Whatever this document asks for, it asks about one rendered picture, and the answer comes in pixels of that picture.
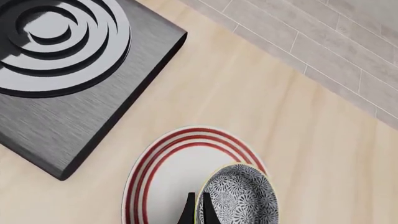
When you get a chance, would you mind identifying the flat black stove plate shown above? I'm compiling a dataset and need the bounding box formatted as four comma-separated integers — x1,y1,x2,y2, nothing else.
0,0,188,181

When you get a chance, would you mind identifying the white plate with red rings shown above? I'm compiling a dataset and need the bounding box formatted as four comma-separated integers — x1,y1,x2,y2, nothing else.
122,126,269,224

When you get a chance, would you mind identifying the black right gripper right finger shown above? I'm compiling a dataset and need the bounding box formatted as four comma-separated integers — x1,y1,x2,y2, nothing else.
201,192,223,224

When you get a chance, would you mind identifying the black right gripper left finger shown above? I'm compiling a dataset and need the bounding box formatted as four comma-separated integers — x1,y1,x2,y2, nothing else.
175,192,197,224

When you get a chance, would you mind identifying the black patterned bowl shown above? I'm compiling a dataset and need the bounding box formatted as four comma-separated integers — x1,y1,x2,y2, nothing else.
195,163,279,224

